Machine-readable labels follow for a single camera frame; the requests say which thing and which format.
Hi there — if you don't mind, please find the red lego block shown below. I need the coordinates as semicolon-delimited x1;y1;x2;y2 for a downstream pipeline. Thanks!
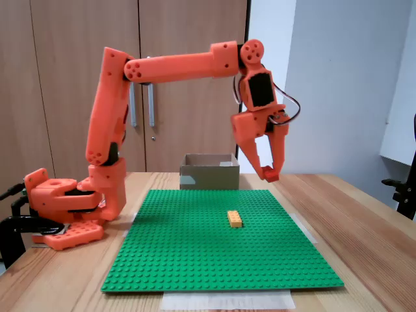
262;165;280;182

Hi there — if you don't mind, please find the cardboard box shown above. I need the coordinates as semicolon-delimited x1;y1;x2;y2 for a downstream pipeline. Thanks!
179;153;241;191

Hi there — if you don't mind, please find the yellow lego block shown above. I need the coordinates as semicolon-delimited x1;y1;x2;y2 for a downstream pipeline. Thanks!
226;210;244;228

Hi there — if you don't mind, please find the green lego baseplate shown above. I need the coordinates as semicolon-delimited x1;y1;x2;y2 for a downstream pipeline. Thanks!
100;188;345;293

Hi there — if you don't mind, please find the short masking tape strip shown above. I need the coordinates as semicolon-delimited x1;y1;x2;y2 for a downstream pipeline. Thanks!
292;213;319;244

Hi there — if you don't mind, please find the black stand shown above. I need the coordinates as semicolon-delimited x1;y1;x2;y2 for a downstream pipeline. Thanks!
382;113;416;222

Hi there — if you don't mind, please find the long masking tape strip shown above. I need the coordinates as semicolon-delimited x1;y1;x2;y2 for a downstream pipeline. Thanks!
161;290;296;311

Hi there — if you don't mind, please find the small masking tape strip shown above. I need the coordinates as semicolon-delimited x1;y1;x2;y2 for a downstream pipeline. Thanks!
122;211;139;240

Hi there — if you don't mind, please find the wooden cabinet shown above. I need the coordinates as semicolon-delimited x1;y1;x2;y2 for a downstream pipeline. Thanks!
0;0;251;173

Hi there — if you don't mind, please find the black table clamp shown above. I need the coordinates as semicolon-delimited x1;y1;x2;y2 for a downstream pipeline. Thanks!
0;194;68;270

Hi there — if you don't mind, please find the metal cabinet door handle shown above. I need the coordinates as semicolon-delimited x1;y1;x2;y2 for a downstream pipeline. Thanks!
129;83;138;127
146;55;156;127

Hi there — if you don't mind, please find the black power cable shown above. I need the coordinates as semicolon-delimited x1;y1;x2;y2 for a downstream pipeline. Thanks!
0;183;27;201

